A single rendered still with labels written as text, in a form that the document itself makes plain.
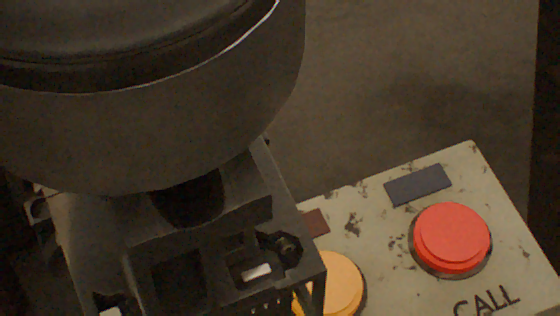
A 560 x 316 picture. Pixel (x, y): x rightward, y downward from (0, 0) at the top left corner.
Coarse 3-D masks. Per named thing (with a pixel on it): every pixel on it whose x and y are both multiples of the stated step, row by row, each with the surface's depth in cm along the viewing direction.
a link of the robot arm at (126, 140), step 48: (288, 0) 19; (240, 48) 18; (288, 48) 21; (0, 96) 18; (48, 96) 18; (96, 96) 18; (144, 96) 18; (192, 96) 19; (240, 96) 20; (288, 96) 22; (0, 144) 20; (48, 144) 19; (96, 144) 19; (144, 144) 19; (192, 144) 20; (240, 144) 21; (96, 192) 21
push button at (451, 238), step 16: (432, 208) 51; (448, 208) 50; (464, 208) 50; (416, 224) 50; (432, 224) 50; (448, 224) 50; (464, 224) 50; (480, 224) 50; (416, 240) 50; (432, 240) 49; (448, 240) 49; (464, 240) 49; (480, 240) 49; (432, 256) 49; (448, 256) 49; (464, 256) 49; (480, 256) 49; (448, 272) 49; (464, 272) 49
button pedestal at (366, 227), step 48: (336, 192) 52; (384, 192) 52; (480, 192) 52; (336, 240) 51; (384, 240) 51; (528, 240) 51; (384, 288) 49; (432, 288) 49; (480, 288) 49; (528, 288) 49
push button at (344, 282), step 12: (324, 252) 49; (336, 252) 49; (336, 264) 49; (348, 264) 49; (336, 276) 48; (348, 276) 48; (360, 276) 49; (336, 288) 48; (348, 288) 48; (360, 288) 48; (324, 300) 48; (336, 300) 48; (348, 300) 48; (360, 300) 48; (300, 312) 48; (324, 312) 47; (336, 312) 47; (348, 312) 48
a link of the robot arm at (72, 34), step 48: (0, 0) 15; (48, 0) 15; (96, 0) 15; (144, 0) 16; (192, 0) 16; (240, 0) 17; (0, 48) 16; (48, 48) 16; (96, 48) 16; (144, 48) 17; (192, 48) 17
